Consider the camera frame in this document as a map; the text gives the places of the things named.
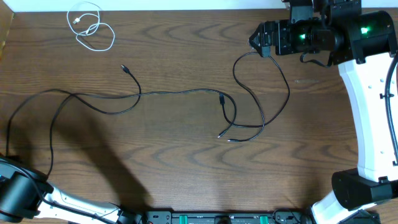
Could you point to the cardboard panel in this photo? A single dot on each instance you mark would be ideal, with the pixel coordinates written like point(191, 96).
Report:
point(6, 18)

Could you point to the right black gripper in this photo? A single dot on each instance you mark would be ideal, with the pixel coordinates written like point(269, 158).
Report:
point(282, 29)

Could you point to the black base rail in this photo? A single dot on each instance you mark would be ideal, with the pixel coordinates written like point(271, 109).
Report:
point(282, 216)

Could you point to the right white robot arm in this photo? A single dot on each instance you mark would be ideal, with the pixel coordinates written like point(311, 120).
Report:
point(364, 48)

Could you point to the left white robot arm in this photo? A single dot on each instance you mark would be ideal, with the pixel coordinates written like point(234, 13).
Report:
point(26, 194)

